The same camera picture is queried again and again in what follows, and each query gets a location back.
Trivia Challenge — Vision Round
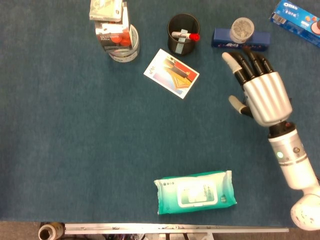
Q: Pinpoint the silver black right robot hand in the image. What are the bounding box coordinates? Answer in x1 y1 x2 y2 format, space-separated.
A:
221 48 293 127

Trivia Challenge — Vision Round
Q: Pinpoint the clear round pin container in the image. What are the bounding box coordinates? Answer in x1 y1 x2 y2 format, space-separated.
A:
229 17 255 44

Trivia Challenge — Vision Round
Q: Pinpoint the dark blue rectangular box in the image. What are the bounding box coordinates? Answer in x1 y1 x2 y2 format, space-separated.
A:
211 27 272 52

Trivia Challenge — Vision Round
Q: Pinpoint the blue Oreo cookie box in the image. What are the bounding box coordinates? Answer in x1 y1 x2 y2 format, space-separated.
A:
268 0 320 48

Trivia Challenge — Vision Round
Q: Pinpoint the black mesh pen holder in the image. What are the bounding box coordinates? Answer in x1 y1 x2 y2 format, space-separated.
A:
167 13 201 57

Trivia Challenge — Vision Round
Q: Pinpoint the red-capped grey marker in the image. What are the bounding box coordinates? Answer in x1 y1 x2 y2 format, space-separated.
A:
171 31 201 42

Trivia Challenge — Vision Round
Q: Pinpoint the colourful printed postcard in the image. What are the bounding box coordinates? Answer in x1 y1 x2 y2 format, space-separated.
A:
143 48 200 100

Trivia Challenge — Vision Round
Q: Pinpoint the light blue patterned strip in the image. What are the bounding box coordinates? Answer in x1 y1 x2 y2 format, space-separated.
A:
174 28 188 55

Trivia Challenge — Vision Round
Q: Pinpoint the green white wet wipes pack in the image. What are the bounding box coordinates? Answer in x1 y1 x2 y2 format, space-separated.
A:
153 170 238 216

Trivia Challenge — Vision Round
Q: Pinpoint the clear round plastic jar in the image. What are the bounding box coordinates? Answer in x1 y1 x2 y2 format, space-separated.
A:
108 23 141 63

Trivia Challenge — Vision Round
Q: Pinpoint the small green white box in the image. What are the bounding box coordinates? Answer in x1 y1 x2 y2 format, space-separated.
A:
89 0 124 22

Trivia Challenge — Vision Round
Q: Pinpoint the blue felt table cloth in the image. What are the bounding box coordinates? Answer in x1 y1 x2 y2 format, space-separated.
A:
0 0 320 228

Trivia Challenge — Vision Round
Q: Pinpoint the brown tape roll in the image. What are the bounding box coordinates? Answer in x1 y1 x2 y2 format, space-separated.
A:
38 222 66 240

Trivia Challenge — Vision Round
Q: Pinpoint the aluminium rail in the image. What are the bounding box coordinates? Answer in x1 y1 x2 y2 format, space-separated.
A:
64 223 290 235

